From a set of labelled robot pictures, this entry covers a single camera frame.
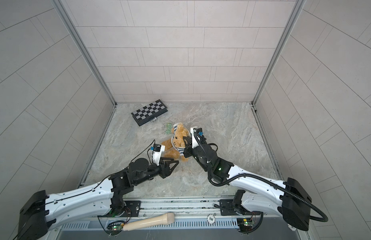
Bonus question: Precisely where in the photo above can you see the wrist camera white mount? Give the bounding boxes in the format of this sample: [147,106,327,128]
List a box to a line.
[190,127,203,149]
[150,144,165,166]

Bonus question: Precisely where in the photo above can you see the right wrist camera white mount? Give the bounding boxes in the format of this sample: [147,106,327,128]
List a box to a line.
[190,127,203,149]

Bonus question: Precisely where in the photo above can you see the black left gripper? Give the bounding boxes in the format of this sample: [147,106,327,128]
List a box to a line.
[133,157,179,186]

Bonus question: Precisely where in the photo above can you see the green brick pattern plastic bag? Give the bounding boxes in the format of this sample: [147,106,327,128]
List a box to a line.
[163,123,173,135]

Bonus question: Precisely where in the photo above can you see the brown teddy bear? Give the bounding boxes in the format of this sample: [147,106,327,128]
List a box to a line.
[161,123,191,162]

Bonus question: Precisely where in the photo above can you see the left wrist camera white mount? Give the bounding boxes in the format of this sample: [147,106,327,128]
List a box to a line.
[150,144,165,166]

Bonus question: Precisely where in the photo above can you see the aluminium mounting rail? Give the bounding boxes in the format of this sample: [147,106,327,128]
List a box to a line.
[53,196,303,223]

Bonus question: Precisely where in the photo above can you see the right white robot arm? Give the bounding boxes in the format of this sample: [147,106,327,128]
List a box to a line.
[183,134,317,231]

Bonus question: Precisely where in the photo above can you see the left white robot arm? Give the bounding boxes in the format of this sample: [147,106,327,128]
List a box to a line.
[15,158,179,240]

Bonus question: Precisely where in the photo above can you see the black corrugated cable conduit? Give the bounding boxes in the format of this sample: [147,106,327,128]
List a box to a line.
[193,131,329,223]

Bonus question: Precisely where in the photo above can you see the right circuit board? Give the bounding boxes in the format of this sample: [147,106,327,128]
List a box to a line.
[237,218,254,234]

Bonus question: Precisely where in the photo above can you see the folded black chess board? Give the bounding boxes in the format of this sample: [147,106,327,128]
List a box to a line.
[131,99,168,126]

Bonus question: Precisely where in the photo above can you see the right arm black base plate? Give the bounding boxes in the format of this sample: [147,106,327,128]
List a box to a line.
[214,199,262,217]

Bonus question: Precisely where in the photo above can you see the blue white striped sweater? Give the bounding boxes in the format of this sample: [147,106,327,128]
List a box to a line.
[171,123,189,156]

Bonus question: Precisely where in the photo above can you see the beige wooden handle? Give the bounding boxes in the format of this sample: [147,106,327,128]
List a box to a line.
[122,213,175,231]

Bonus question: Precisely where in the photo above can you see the left green circuit board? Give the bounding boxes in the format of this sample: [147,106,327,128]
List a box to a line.
[106,221,125,236]

